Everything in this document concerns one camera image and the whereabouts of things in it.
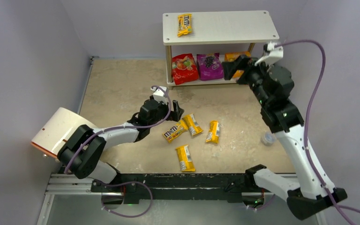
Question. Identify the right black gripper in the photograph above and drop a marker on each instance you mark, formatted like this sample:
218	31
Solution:
240	72

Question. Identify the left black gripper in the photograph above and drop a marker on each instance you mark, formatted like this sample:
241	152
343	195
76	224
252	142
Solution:
170	111

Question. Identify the orange candy bag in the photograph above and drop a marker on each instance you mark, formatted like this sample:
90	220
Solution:
230	57

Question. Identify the yellow M&M bag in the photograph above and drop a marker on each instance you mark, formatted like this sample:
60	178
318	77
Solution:
175	131
184	24

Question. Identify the purple candy bag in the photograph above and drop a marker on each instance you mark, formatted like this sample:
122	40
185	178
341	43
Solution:
209	67

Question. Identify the yellow candy bag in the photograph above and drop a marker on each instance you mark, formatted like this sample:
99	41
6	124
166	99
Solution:
213	133
185	160

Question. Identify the red candy bag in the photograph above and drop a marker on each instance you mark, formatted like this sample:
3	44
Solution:
184	69

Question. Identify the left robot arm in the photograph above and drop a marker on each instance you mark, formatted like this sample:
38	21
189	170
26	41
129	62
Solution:
81	153

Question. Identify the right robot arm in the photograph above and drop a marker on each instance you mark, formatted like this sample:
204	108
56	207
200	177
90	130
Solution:
313	191

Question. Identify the yellow candy bag back-side middle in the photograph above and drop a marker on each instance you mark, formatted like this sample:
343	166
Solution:
192	124

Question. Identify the white two-tier shelf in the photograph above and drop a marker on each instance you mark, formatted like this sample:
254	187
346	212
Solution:
217	28

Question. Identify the yellow candy bag front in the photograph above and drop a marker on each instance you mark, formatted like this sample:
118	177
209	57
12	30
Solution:
185	160

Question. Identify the small clear plastic cup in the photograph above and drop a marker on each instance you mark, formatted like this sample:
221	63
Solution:
268	139

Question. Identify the white cylindrical container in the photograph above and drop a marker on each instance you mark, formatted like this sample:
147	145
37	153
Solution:
57	131

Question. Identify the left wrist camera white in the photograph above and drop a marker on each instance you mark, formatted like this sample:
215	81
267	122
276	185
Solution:
160	94

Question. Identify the black base frame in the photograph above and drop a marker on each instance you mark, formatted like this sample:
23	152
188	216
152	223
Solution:
229	187

